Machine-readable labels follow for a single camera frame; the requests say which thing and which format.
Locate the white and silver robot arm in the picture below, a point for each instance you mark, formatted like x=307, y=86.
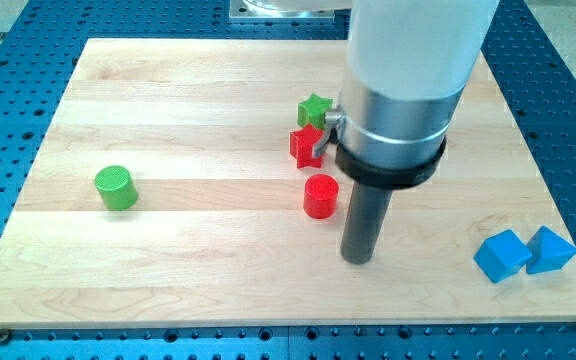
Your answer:
x=407, y=63

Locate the red star block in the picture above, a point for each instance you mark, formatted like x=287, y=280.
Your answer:
x=301, y=143

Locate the green star block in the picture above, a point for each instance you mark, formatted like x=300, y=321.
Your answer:
x=312, y=111

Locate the red cylinder block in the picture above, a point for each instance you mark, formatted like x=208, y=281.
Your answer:
x=320, y=196

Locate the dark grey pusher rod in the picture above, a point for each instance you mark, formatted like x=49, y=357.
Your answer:
x=366, y=212

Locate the light wooden board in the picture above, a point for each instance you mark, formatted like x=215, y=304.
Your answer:
x=218, y=235

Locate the green cylinder block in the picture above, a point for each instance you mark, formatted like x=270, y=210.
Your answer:
x=116, y=188

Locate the blue cube block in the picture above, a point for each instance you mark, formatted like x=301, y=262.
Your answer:
x=502, y=255

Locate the blue triangular prism block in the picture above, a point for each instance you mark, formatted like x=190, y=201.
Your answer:
x=550, y=251

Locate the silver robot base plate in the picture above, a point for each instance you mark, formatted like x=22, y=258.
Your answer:
x=257, y=10

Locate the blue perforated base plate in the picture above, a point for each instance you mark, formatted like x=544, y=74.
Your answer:
x=39, y=49

